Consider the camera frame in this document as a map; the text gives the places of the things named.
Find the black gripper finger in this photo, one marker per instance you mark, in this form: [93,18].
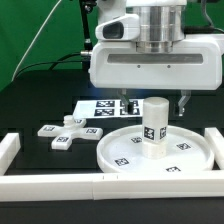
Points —
[125,101]
[185,97]

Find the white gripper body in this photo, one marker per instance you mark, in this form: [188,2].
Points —
[194,63]

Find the white round table top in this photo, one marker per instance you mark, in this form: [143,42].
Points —
[121,152]

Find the white cross-shaped table base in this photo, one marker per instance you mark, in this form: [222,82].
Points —
[72,128]

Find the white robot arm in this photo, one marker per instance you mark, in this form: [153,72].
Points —
[143,44]

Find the white marker tag board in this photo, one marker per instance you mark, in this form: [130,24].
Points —
[111,108]

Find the white right fence bar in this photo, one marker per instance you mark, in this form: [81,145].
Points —
[216,142]

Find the white fence bar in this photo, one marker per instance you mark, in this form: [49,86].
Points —
[9,148]
[216,142]
[101,186]

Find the white front fence bar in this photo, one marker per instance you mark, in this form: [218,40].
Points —
[101,186]

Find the white left fence bar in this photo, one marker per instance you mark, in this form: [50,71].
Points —
[9,148]

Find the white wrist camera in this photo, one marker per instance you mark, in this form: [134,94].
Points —
[123,28]

